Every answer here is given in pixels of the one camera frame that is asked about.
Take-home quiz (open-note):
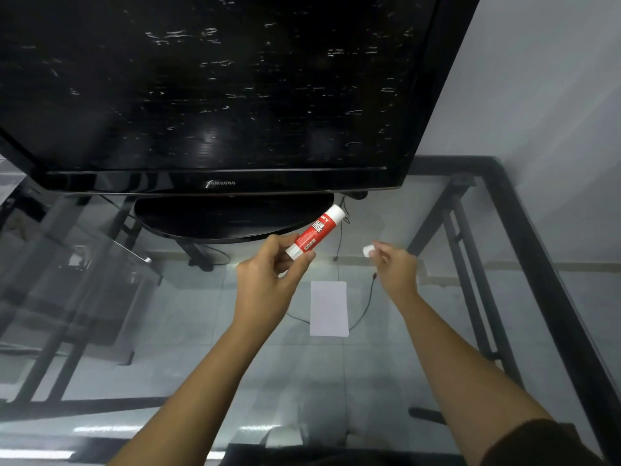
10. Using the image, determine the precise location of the person's left forearm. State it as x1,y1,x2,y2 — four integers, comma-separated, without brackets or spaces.
106,319,273,466

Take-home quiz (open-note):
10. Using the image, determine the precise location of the black oval television stand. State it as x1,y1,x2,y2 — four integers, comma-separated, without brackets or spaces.
134,192,335,244

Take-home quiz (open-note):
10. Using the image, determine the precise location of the person's dark sleeve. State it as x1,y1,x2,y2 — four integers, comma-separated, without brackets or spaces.
480,419,607,466

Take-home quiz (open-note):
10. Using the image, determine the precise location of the black flat screen television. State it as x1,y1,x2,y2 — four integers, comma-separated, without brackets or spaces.
0,0,483,195

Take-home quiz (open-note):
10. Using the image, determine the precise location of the person's right forearm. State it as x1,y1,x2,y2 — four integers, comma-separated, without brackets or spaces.
399,292,551,466

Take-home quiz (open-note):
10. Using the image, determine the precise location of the thin black cable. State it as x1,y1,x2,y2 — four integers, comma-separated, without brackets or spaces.
286,195,379,332

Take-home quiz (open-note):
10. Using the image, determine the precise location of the white paper sheet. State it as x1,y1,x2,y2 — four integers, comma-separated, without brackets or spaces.
310,281,350,338

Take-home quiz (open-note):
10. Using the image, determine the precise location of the person's right hand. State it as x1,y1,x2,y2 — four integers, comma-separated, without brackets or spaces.
370,241,420,306

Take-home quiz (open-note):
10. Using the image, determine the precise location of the red and white glue stick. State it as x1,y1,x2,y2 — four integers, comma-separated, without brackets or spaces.
285,205,346,261

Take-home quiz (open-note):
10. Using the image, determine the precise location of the person's left hand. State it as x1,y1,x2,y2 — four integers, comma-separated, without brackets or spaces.
233,234,317,334

